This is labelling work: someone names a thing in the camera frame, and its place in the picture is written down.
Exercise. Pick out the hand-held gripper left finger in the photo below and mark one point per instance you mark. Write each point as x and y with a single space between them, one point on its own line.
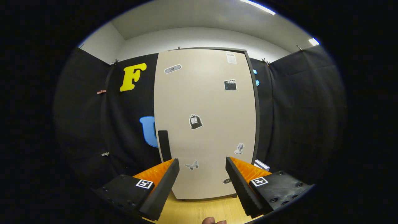
161 190

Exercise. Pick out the grey shoe cabinet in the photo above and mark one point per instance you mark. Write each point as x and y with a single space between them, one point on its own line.
257 99

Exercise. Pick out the small ceiling light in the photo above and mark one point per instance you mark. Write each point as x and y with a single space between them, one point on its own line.
314 41

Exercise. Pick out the long ceiling light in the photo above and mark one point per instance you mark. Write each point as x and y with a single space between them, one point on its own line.
256 6

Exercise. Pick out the black backdrop cloth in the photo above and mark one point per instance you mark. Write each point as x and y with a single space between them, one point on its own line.
295 118

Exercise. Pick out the beige shoe cabinet door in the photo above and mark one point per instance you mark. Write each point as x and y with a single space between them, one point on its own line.
205 102

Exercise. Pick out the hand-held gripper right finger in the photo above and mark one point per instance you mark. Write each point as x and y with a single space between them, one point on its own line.
241 189

